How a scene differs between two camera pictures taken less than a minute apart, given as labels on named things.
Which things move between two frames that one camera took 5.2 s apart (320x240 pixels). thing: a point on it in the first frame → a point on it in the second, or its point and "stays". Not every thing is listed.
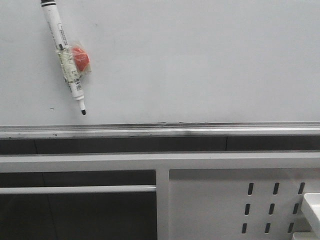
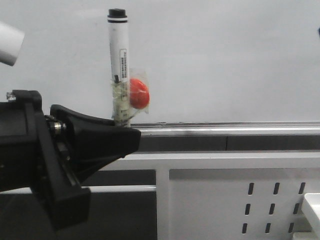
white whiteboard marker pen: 52,16 → 119,65
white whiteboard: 163,61 stays
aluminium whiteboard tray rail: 219,129 stays
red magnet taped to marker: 82,59 → 139,93
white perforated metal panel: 239,204 stays
